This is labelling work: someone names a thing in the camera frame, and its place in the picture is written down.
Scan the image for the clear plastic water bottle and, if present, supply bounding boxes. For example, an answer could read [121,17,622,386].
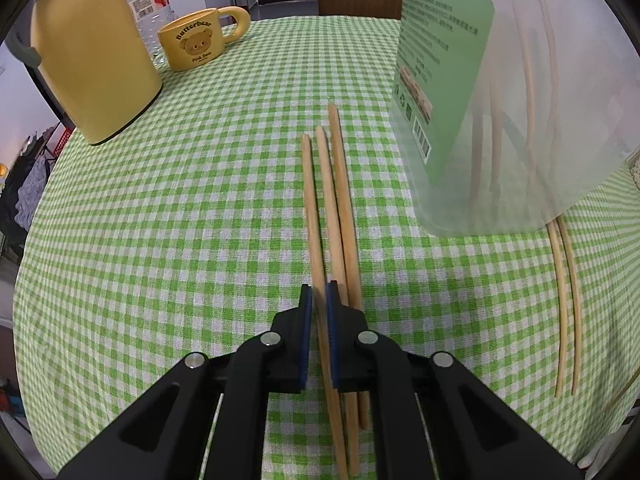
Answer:
[127,0,179,59]

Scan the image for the yellow bear mug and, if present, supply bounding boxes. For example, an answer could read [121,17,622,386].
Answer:
[157,5,251,74]

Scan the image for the grey clothes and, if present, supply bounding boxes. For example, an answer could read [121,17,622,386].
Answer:
[12,160,51,228]

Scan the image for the bunch of chopsticks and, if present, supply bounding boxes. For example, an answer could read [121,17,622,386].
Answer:
[467,0,561,212]

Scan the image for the clear plastic container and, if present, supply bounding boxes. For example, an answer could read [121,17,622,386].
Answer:
[388,0,640,237]

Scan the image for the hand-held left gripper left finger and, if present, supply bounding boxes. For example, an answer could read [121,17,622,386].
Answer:
[57,284,314,480]

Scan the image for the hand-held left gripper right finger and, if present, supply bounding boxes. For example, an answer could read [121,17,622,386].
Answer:
[324,281,586,480]

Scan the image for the black folding chair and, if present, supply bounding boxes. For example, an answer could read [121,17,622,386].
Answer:
[0,129,57,242]

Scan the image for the yellow thermos jug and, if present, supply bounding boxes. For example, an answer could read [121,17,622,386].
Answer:
[7,0,164,147]

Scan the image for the red plastic basket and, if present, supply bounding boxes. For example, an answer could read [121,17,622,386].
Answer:
[47,122,76,157]

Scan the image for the wooden chopstick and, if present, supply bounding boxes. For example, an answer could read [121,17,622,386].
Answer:
[327,104,371,431]
[556,215,583,395]
[602,372,640,415]
[301,134,350,480]
[315,126,360,479]
[546,219,570,400]

